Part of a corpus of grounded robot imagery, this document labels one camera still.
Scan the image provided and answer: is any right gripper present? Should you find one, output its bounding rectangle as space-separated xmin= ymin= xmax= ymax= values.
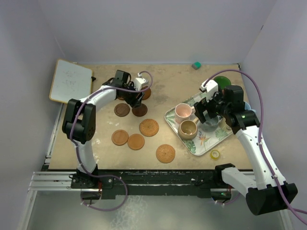
xmin=194 ymin=87 xmax=231 ymax=123

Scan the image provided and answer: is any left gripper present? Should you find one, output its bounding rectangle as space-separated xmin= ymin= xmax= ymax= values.
xmin=122 ymin=82 xmax=144 ymax=108

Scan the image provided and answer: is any brown ringed wood coaster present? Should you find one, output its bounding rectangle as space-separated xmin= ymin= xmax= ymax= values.
xmin=141 ymin=86 xmax=151 ymax=100

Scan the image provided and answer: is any dark walnut coaster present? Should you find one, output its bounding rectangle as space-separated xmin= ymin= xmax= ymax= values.
xmin=114 ymin=103 xmax=130 ymax=117
xmin=132 ymin=103 xmax=148 ymax=117

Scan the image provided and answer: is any grey blue mug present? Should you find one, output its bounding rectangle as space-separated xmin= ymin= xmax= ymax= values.
xmin=199 ymin=116 xmax=222 ymax=132

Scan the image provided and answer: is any woven rattan coaster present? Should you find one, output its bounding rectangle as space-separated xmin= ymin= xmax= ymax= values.
xmin=156 ymin=144 xmax=176 ymax=163
xmin=139 ymin=119 xmax=159 ymax=137

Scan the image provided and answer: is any light wood rimmed coaster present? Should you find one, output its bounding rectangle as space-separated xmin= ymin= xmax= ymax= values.
xmin=111 ymin=129 xmax=129 ymax=146

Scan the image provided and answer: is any light wood coaster smooth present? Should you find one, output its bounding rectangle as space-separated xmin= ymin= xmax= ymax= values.
xmin=127 ymin=134 xmax=145 ymax=150

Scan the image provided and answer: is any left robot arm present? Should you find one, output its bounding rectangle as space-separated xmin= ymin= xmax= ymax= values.
xmin=62 ymin=70 xmax=148 ymax=188

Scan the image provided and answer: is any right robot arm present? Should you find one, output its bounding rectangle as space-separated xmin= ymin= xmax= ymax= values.
xmin=194 ymin=84 xmax=298 ymax=215

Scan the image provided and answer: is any green cup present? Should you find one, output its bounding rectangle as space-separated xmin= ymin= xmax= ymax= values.
xmin=213 ymin=75 xmax=232 ymax=90

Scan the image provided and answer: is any cream mug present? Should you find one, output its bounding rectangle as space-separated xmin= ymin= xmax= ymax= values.
xmin=219 ymin=118 xmax=231 ymax=131

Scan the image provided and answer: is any pink mug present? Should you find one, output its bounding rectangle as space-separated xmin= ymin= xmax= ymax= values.
xmin=175 ymin=103 xmax=195 ymax=124

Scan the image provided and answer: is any tan ceramic mug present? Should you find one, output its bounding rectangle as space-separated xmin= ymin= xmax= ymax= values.
xmin=177 ymin=118 xmax=199 ymax=140

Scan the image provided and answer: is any leaf pattern tray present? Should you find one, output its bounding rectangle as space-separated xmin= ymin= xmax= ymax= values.
xmin=164 ymin=92 xmax=235 ymax=157

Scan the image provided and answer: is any light blue mug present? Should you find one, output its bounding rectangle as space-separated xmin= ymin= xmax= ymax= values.
xmin=245 ymin=102 xmax=256 ymax=114

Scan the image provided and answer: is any yellow tape roll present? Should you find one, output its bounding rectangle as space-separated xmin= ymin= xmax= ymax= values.
xmin=210 ymin=149 xmax=220 ymax=160

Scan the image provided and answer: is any green eraser block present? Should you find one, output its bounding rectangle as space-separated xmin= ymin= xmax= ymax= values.
xmin=191 ymin=62 xmax=202 ymax=70

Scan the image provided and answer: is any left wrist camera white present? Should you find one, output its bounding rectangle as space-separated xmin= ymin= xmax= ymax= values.
xmin=132 ymin=77 xmax=148 ymax=91

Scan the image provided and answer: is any small whiteboard wooden frame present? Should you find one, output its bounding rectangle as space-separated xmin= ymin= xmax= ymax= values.
xmin=49 ymin=58 xmax=93 ymax=104

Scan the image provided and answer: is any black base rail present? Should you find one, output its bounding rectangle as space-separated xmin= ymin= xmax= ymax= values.
xmin=40 ymin=163 xmax=237 ymax=201

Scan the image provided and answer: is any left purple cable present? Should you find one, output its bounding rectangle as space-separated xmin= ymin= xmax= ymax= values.
xmin=69 ymin=71 xmax=154 ymax=211

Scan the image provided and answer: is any purple cable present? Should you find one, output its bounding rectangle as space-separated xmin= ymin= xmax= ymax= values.
xmin=203 ymin=69 xmax=307 ymax=215
xmin=69 ymin=71 xmax=154 ymax=211

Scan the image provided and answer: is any aluminium frame rail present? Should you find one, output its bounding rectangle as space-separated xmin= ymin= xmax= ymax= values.
xmin=28 ymin=172 xmax=71 ymax=191

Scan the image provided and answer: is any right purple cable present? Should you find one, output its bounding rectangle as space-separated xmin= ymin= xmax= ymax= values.
xmin=203 ymin=69 xmax=307 ymax=215

